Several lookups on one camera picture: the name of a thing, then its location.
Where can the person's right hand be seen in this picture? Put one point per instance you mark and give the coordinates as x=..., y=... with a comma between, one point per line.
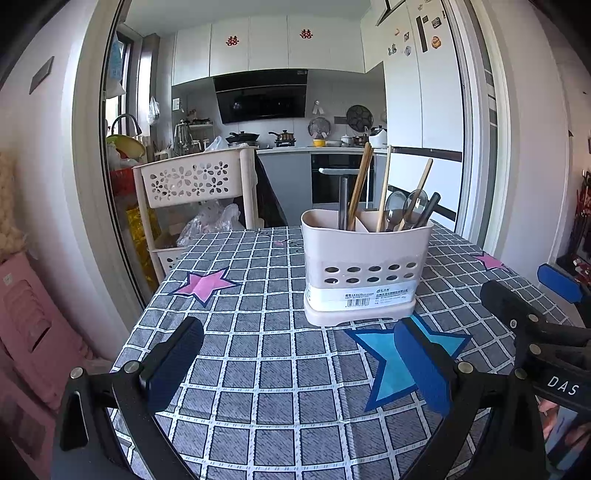
x=568, y=434

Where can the beige plastic utensil holder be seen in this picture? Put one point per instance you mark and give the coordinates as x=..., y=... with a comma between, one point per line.
x=364, y=258

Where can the yellow-green basin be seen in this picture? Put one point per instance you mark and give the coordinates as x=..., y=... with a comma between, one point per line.
x=125, y=145

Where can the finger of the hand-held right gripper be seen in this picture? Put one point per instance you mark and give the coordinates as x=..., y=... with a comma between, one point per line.
x=561, y=281
x=508, y=307

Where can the grey kitchen counter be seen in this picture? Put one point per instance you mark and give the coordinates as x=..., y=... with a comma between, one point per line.
x=293, y=189

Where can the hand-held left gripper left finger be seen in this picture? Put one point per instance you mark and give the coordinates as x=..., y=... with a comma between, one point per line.
x=173, y=369

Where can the yellow bag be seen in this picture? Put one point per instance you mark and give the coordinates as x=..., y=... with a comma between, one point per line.
x=141, y=244

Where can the black range hood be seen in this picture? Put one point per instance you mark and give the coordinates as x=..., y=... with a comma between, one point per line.
x=263, y=99

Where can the white upper cabinets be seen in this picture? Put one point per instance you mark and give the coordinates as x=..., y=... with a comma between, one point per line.
x=268, y=46

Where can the white plastic bag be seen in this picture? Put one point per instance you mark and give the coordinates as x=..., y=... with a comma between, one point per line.
x=216, y=144

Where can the kitchen faucet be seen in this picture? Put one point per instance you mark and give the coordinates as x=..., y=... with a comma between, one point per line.
x=124, y=117

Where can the black plastic bag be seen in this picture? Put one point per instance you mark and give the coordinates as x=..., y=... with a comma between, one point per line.
x=270, y=198

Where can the red cabinet decal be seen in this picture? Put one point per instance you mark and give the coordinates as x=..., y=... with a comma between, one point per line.
x=232, y=40
x=306, y=35

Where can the round steamer rack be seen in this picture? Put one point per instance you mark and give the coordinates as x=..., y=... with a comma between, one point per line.
x=318, y=127

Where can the cooking pot with lid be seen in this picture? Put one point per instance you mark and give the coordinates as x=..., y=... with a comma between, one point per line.
x=282, y=137

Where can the beige plastic trolley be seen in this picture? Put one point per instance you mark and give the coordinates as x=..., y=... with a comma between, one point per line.
x=184, y=177

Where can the black built-in oven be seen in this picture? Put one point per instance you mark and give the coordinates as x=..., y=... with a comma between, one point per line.
x=323, y=189

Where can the red basket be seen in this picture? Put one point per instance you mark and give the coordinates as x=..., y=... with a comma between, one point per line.
x=123, y=181

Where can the grey checked star tablecloth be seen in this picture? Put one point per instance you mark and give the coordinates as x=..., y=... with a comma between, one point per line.
x=258, y=369

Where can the bag of puffed snacks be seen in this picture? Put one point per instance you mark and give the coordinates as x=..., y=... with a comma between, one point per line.
x=9, y=207

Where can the white rice cooker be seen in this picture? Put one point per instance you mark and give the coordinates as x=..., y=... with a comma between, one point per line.
x=377, y=136

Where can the grey wall switch plate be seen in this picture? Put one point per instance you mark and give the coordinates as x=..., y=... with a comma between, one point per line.
x=41, y=75

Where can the round black hanging pan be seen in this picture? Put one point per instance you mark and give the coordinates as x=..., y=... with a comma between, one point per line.
x=359, y=118

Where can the white refrigerator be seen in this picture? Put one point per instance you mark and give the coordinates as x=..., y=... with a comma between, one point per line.
x=415, y=92

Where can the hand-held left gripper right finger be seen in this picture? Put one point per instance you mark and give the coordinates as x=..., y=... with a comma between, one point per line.
x=422, y=369

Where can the black wok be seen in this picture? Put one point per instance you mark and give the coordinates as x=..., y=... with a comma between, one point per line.
x=242, y=137

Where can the clear plastic bags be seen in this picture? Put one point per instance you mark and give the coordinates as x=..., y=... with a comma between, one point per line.
x=212, y=221

